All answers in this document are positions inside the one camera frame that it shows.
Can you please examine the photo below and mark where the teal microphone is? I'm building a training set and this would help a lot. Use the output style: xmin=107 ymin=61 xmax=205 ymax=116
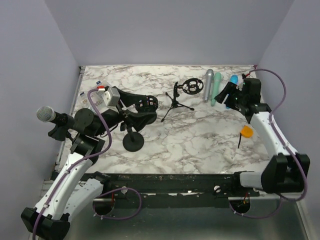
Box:
xmin=210 ymin=72 xmax=222 ymax=107

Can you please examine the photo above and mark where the small white plastic piece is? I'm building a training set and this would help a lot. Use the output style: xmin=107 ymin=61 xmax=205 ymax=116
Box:
xmin=223 ymin=149 xmax=236 ymax=164

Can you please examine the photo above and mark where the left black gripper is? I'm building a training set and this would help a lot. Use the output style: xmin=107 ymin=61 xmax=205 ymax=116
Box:
xmin=94 ymin=87 xmax=156 ymax=137

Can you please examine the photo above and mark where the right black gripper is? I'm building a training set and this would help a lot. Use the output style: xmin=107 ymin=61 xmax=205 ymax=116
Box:
xmin=214 ymin=81 xmax=247 ymax=111

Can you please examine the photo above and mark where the orange tape measure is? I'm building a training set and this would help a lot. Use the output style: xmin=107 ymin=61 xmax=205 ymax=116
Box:
xmin=237 ymin=125 xmax=254 ymax=149

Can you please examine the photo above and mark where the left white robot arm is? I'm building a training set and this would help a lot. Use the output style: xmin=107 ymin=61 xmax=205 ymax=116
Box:
xmin=21 ymin=86 xmax=159 ymax=240

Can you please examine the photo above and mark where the black microphone silver grille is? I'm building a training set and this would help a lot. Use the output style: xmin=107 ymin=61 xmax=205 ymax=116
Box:
xmin=36 ymin=106 xmax=74 ymax=126

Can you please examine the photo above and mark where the black round-base shock mount stand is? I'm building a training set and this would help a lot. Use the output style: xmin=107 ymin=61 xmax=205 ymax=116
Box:
xmin=133 ymin=95 xmax=159 ymax=125

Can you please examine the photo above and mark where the grey microphone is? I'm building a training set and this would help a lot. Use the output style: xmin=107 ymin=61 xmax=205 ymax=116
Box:
xmin=203 ymin=68 xmax=214 ymax=103

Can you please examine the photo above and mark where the clear plastic screw box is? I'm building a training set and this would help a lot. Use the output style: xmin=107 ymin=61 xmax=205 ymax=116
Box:
xmin=79 ymin=91 xmax=107 ymax=113

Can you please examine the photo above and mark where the black tripod shock mount stand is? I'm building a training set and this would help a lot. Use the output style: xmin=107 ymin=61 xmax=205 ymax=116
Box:
xmin=161 ymin=78 xmax=204 ymax=122

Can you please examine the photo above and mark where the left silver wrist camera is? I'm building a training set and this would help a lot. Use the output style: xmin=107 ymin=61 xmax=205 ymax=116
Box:
xmin=97 ymin=86 xmax=121 ymax=107

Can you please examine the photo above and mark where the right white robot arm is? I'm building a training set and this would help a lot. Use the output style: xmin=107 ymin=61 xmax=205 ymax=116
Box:
xmin=215 ymin=78 xmax=310 ymax=196

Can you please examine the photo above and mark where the black round-base mic stand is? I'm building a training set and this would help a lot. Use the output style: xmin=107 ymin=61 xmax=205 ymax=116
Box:
xmin=48 ymin=123 xmax=74 ymax=142

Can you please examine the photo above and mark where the blue microphone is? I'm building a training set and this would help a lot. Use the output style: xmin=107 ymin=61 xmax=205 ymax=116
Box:
xmin=226 ymin=75 xmax=238 ymax=100

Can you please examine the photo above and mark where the black round-base clip stand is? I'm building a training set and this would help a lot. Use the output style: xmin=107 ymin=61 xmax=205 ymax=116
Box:
xmin=120 ymin=121 xmax=145 ymax=152

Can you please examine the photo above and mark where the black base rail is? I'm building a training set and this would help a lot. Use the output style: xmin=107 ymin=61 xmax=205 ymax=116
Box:
xmin=74 ymin=172 xmax=261 ymax=210

